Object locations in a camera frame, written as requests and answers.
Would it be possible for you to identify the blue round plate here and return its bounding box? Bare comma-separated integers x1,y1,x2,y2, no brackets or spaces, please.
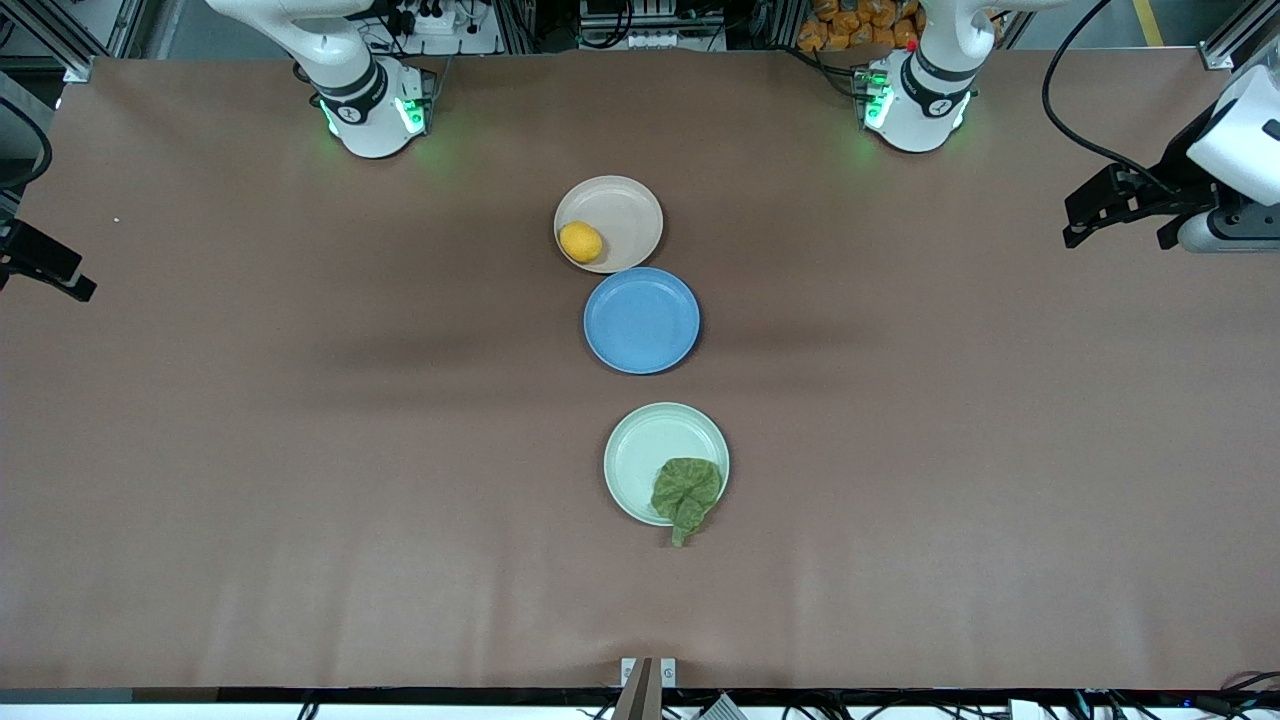
583,267,701,376

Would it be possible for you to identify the pale green round plate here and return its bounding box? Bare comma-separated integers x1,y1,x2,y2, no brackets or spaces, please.
603,402,731,527

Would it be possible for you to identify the orange packaged goods pile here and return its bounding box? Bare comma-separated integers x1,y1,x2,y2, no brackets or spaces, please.
798,0,926,53

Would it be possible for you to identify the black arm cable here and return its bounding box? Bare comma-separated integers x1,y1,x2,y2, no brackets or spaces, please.
1042,0,1181,196
0,95,53,191

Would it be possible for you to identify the yellow lemon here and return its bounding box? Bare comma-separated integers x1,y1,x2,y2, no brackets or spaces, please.
558,220,604,265

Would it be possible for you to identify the aluminium frame profile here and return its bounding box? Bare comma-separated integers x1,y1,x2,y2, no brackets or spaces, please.
0,0,96,83
1200,0,1271,71

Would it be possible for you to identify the camera mount post with brackets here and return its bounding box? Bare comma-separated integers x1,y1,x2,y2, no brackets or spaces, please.
612,657,677,720

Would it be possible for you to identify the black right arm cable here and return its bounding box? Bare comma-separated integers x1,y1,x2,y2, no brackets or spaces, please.
0,95,53,191

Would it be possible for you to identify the beige round plate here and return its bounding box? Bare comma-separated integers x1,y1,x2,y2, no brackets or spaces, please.
554,175,664,274

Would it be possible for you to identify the green lettuce leaf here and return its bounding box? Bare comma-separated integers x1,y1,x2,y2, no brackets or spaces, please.
650,457,723,548

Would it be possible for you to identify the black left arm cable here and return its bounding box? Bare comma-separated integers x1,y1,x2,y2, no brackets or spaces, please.
1042,0,1181,196

